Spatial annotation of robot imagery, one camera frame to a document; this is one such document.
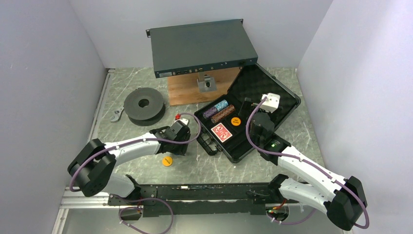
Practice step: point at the blue white poker chip stack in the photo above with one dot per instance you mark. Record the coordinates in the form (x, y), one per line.
(221, 105)

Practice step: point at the red handled adjustable wrench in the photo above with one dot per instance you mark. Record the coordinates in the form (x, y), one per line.
(117, 115)

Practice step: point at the black perforated filament spool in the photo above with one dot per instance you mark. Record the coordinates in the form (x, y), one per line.
(144, 106)

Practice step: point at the red black chip stack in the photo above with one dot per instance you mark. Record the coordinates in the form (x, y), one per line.
(217, 117)
(228, 110)

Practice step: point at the orange dealer button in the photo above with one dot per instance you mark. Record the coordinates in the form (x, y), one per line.
(167, 161)

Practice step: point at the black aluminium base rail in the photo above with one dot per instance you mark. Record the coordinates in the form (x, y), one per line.
(200, 199)

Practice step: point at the dark teal network switch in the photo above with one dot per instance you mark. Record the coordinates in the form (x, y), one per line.
(200, 47)

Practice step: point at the black poker set case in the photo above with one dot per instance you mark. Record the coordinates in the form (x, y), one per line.
(252, 82)

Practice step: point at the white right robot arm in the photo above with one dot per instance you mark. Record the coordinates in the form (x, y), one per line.
(342, 199)

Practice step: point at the orange big blind button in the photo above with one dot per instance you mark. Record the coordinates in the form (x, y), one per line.
(236, 121)

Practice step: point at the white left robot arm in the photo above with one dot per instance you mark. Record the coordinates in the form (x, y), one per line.
(92, 169)

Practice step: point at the grey metal stand bracket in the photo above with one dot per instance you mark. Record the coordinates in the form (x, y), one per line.
(206, 83)

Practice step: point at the wooden base board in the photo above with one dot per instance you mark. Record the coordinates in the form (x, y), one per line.
(184, 89)

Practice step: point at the purple poker chip stack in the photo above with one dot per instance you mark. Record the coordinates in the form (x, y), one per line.
(210, 112)

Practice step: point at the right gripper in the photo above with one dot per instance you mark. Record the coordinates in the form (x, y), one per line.
(247, 106)

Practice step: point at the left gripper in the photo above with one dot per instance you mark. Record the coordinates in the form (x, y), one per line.
(180, 150)

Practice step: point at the red playing card deck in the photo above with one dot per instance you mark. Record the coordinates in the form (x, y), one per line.
(221, 132)

